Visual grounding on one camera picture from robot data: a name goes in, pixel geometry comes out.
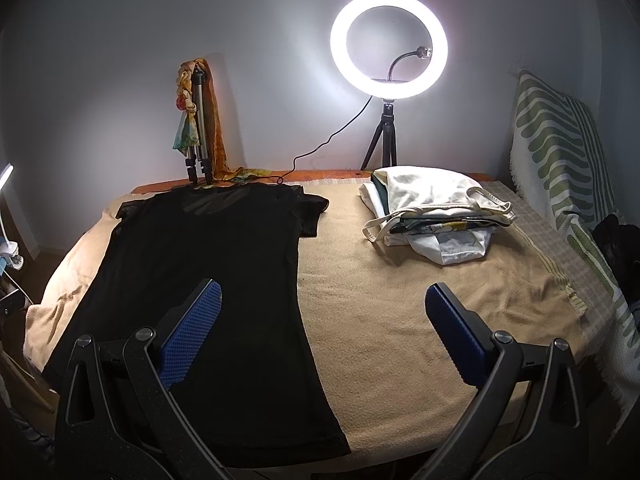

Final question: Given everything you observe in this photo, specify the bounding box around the black gooseneck phone holder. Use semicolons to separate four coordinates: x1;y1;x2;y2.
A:
372;45;434;84

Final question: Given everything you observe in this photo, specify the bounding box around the green striped white cushion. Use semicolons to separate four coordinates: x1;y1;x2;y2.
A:
510;70;639;414

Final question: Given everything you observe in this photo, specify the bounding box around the stack of folded white clothes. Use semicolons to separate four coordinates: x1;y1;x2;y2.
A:
359;166;516;266

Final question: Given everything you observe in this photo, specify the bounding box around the black ring light tripod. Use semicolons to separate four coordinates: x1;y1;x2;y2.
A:
360;100;397;171

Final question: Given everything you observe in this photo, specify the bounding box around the black t-shirt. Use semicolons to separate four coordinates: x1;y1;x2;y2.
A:
43;183;349;468

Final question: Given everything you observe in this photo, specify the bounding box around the orange patterned scarf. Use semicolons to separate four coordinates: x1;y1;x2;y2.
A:
172;58;272;186

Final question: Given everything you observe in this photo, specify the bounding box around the orange patterned bed sheet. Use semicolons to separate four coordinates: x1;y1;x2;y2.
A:
130;168;497;196

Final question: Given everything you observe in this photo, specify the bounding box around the beige blanket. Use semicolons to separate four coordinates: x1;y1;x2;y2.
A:
23;183;587;469

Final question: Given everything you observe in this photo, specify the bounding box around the white clip lamp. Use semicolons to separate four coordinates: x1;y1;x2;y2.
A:
0;161;26;306

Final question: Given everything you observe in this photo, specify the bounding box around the black power cable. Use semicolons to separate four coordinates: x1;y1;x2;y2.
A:
271;94;376;187

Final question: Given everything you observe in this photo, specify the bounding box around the silver folded tripod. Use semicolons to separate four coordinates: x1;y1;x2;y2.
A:
186;64;213;185

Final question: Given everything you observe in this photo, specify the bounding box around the white ring light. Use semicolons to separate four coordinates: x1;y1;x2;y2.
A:
330;0;449;100

